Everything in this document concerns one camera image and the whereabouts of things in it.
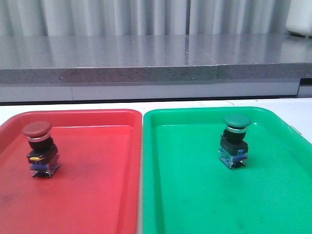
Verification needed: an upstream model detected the grey speckled stone counter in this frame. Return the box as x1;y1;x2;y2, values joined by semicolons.
0;34;312;103

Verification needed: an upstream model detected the red mushroom push button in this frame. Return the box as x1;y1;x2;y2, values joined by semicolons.
22;121;60;177

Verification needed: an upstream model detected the red plastic tray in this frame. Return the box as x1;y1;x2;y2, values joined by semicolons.
0;109;142;234

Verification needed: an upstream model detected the green mushroom push button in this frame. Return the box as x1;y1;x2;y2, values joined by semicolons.
218;114;251;169

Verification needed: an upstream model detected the green plastic tray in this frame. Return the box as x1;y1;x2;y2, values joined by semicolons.
143;107;312;234

